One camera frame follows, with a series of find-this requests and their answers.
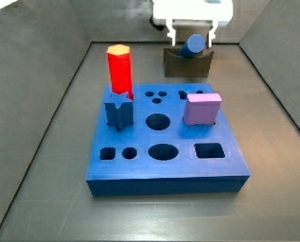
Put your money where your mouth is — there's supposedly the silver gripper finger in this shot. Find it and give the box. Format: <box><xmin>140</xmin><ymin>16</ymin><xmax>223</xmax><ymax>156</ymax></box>
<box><xmin>206</xmin><ymin>20</ymin><xmax>218</xmax><ymax>48</ymax></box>
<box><xmin>166</xmin><ymin>19</ymin><xmax>175</xmax><ymax>46</ymax></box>

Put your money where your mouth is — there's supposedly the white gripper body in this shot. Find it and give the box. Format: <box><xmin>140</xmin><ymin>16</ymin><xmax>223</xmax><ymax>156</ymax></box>
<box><xmin>151</xmin><ymin>0</ymin><xmax>233</xmax><ymax>26</ymax></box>

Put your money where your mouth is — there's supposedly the blue cylinder peg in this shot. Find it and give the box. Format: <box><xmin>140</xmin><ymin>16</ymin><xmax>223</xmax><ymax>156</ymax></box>
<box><xmin>177</xmin><ymin>34</ymin><xmax>205</xmax><ymax>58</ymax></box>

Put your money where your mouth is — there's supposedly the black curved cradle stand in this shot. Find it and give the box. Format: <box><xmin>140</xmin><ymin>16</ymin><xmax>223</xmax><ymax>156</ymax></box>
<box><xmin>163</xmin><ymin>48</ymin><xmax>214</xmax><ymax>78</ymax></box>

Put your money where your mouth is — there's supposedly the red hexagonal peg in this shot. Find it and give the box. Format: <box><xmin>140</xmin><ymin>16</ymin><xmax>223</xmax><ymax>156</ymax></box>
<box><xmin>106</xmin><ymin>44</ymin><xmax>132</xmax><ymax>99</ymax></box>

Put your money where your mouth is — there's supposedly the purple rectangular peg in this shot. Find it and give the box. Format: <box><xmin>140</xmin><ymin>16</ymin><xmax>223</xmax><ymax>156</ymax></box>
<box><xmin>183</xmin><ymin>93</ymin><xmax>221</xmax><ymax>126</ymax></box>

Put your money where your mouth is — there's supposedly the blue star peg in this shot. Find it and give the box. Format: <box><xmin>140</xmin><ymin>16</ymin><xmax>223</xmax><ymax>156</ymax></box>
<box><xmin>104</xmin><ymin>92</ymin><xmax>134</xmax><ymax>131</ymax></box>

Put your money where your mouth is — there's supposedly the blue shape-sorting block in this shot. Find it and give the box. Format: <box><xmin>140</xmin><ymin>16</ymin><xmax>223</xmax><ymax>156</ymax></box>
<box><xmin>86</xmin><ymin>83</ymin><xmax>250</xmax><ymax>196</ymax></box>

